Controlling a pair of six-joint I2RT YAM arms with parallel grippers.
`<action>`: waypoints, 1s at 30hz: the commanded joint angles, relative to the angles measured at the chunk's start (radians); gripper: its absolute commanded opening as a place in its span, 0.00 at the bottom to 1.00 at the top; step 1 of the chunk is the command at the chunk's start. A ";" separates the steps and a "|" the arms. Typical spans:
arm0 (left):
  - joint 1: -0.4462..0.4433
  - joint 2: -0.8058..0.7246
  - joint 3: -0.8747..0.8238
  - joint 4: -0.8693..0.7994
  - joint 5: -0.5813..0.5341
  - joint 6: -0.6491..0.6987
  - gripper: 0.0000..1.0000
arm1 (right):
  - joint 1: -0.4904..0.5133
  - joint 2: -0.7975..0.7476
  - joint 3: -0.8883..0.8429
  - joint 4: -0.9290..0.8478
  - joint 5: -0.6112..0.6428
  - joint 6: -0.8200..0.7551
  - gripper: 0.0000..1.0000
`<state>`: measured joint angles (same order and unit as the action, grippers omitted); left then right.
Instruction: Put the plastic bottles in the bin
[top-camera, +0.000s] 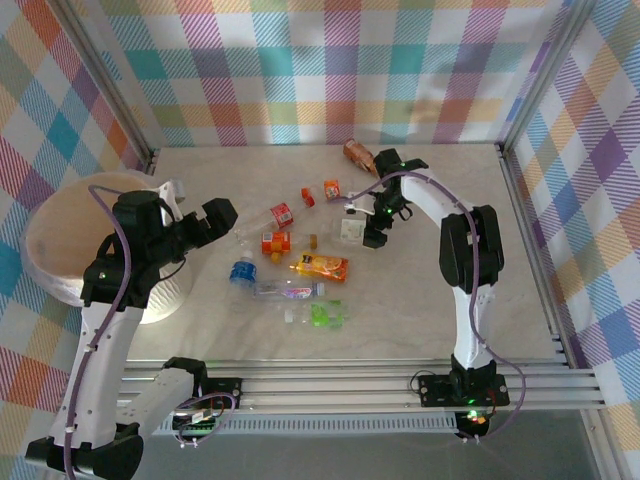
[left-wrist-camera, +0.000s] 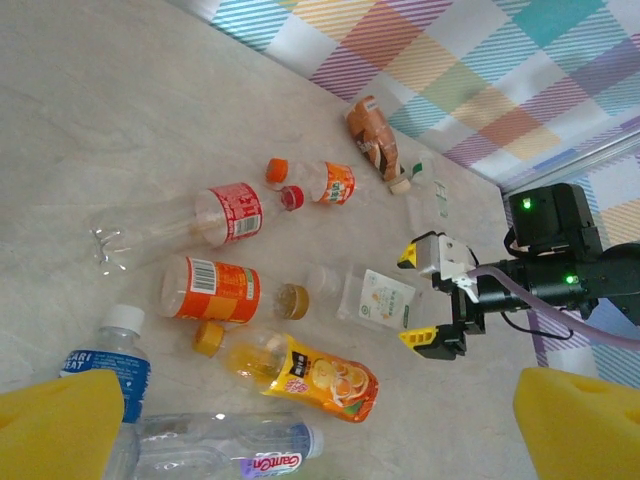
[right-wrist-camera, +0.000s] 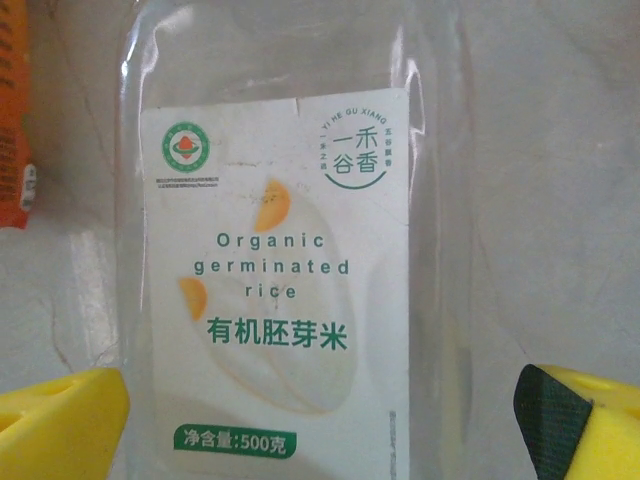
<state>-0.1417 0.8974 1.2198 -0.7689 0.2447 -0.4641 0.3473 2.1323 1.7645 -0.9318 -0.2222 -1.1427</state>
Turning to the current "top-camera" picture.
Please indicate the white card packet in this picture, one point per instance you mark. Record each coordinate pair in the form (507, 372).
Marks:
(350, 229)

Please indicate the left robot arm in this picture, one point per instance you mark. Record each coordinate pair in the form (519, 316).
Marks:
(100, 350)

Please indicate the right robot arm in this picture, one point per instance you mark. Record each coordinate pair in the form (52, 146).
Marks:
(472, 250)

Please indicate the round bin with plastic liner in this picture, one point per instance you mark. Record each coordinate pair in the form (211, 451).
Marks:
(55, 240)

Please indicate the orange label bottle brown cap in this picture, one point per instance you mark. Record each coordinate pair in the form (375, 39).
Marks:
(275, 242)

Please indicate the red label clear bottle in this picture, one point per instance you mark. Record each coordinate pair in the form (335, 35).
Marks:
(281, 212)

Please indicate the blue label plastic bottle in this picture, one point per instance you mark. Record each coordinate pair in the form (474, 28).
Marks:
(243, 272)

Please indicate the orange yellow snack packet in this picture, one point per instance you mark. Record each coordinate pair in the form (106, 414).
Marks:
(320, 265)

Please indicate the green label clear bottle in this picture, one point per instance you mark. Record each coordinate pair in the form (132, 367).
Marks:
(320, 314)

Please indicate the clear bottle pink blue label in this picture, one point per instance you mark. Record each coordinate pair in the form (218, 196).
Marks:
(295, 291)

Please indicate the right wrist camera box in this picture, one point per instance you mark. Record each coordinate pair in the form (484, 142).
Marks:
(361, 206)

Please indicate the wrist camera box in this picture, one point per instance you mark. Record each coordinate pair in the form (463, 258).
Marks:
(172, 190)
(361, 206)

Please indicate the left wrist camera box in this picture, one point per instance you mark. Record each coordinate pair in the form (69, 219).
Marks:
(172, 190)

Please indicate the aluminium side rail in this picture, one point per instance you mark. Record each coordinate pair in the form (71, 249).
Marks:
(534, 250)

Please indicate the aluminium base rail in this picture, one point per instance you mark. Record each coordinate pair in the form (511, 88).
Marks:
(325, 385)

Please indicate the left aluminium frame post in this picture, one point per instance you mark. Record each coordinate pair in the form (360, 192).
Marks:
(111, 75)

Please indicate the aluminium frame post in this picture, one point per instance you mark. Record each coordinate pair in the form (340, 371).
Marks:
(546, 75)
(111, 75)

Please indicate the right aluminium frame post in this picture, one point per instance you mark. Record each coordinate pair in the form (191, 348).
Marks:
(546, 75)

